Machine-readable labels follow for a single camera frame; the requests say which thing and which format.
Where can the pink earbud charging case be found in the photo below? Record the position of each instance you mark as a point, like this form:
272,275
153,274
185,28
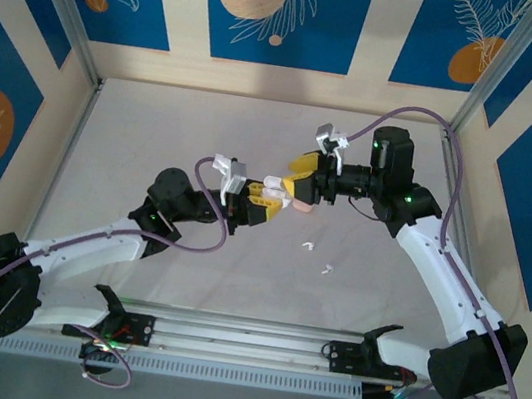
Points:
302,207

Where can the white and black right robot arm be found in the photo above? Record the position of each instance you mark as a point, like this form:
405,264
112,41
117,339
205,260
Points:
436,277

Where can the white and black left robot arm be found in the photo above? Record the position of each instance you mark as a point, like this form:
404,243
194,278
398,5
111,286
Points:
87,244

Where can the clear plastic tube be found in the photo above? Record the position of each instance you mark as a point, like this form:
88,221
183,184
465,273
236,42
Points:
499,69

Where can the aluminium table side rail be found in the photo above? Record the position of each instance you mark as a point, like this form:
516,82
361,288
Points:
450,158
54,176

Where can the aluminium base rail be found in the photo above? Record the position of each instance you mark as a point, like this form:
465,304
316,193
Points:
244,338

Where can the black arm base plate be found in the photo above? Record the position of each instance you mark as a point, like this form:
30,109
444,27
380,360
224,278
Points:
342,356
139,329

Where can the aluminium frame post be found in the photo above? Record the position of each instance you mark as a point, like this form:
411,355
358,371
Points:
59,0

